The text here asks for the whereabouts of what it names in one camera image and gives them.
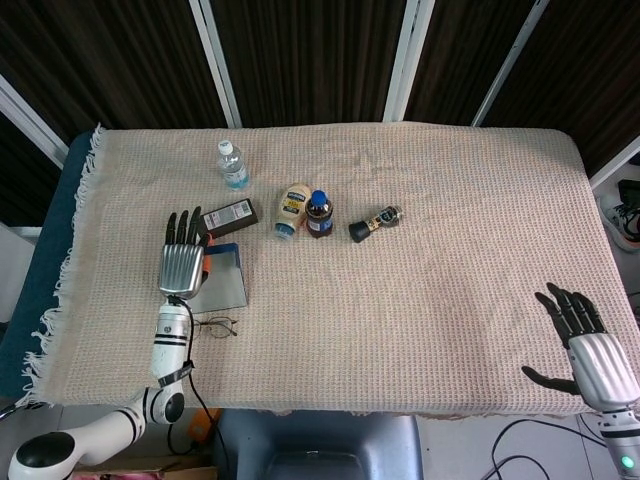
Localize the blue rectangular box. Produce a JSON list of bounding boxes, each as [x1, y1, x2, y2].
[[192, 241, 250, 315]]

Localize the grey blue chair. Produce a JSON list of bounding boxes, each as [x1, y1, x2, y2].
[[212, 408, 424, 480]]

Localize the long black floor cable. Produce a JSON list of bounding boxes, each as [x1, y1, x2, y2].
[[491, 418, 609, 480]]

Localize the short black floor cable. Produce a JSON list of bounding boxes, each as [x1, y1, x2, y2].
[[167, 422, 197, 456]]

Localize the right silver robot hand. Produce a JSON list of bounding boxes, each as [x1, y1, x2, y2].
[[521, 282, 640, 412]]

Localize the orange device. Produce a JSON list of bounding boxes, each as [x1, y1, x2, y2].
[[187, 408, 221, 450]]

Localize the white partition frame post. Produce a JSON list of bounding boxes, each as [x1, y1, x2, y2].
[[589, 148, 640, 191], [382, 0, 436, 124], [0, 74, 70, 156], [188, 0, 244, 129], [472, 0, 551, 127]]

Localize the beige waffle blanket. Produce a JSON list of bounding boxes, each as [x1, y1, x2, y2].
[[22, 122, 640, 419]]

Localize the clear water bottle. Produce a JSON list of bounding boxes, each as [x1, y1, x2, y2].
[[216, 139, 251, 192]]

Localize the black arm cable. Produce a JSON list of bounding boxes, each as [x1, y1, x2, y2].
[[172, 295, 227, 480]]

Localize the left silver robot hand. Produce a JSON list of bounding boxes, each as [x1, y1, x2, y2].
[[157, 205, 217, 301]]

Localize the cola bottle blue cap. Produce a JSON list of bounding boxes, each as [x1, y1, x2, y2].
[[304, 188, 334, 239]]

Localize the white orange sneaker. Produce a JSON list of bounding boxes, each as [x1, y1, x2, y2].
[[599, 194, 640, 251]]

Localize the eyeglasses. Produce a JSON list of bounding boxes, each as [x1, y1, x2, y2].
[[192, 316, 239, 340]]

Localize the teal table pad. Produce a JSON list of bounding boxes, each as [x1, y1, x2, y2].
[[0, 130, 96, 401]]

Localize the brown cardboard box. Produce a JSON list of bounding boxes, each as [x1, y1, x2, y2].
[[74, 452, 219, 480]]

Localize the mayonnaise squeeze bottle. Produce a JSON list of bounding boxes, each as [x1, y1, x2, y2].
[[272, 182, 312, 241]]

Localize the brown bottle white cap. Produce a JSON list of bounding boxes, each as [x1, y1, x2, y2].
[[198, 198, 262, 236]]

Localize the pepper grinder black cap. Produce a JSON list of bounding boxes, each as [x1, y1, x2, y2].
[[348, 204, 405, 244]]

